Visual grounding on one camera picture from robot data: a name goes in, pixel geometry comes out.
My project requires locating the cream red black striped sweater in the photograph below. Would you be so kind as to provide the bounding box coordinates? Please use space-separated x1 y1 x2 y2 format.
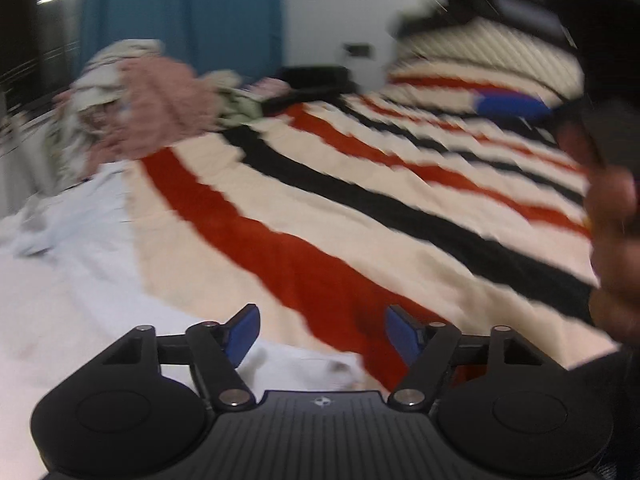
125 0 618 393

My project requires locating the dark box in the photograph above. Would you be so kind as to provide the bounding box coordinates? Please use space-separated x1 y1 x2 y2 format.
276 64 353 98

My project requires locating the white patterned garment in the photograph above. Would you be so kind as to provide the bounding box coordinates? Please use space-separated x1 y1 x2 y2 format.
47 38 167 196

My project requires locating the blue curtain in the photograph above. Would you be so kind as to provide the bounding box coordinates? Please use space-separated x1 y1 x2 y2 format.
81 0 284 83

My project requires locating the white bed sheet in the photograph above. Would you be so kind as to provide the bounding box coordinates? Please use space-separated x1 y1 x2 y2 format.
0 159 388 480

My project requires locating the pink fuzzy garment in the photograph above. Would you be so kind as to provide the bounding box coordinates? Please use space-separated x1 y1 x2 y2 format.
90 55 221 163

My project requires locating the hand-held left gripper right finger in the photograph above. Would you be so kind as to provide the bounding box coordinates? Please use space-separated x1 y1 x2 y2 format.
384 304 552 412

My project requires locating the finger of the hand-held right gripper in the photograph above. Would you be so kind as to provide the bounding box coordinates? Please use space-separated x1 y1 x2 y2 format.
472 89 588 123

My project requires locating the person's right hand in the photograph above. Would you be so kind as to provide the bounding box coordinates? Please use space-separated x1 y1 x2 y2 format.
556 122 640 343

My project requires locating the pale green patterned garment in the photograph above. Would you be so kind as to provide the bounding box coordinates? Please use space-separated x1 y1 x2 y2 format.
200 70 266 128

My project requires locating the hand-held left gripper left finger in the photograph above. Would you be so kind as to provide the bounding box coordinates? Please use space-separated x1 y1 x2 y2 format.
102 303 262 409

